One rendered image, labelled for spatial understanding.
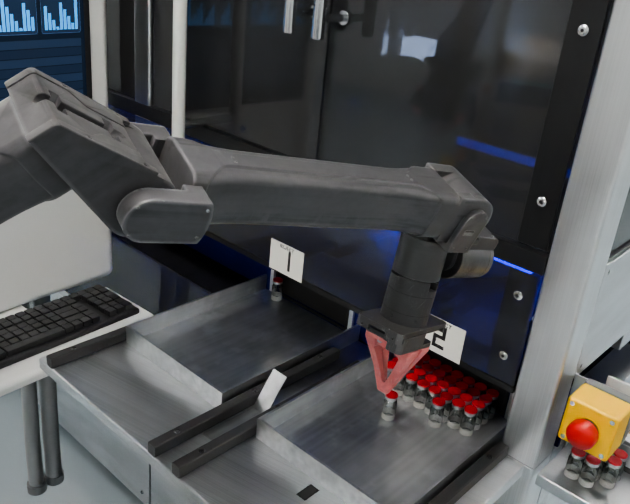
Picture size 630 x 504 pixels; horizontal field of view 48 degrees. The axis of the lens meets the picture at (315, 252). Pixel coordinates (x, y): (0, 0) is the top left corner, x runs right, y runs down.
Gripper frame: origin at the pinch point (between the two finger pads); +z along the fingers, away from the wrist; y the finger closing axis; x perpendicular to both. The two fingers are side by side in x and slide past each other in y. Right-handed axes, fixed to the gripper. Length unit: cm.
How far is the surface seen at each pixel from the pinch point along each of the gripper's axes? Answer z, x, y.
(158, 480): 79, 81, 41
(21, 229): 10, 90, 0
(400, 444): 16.7, 4.7, 17.9
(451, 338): 0.4, 5.2, 25.4
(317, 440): 18.4, 13.6, 9.1
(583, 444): 4.7, -18.6, 22.7
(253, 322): 15, 45, 25
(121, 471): 88, 98, 43
